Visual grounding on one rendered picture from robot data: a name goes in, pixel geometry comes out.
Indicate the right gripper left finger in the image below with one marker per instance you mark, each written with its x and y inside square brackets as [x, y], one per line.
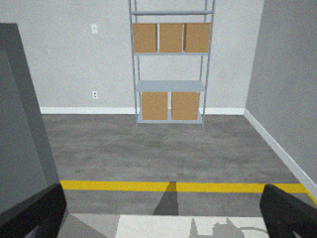
[43, 212]

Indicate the grey panel wall with slot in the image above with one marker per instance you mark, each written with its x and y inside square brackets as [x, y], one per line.
[26, 159]

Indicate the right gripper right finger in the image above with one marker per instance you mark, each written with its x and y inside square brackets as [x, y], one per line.
[284, 214]

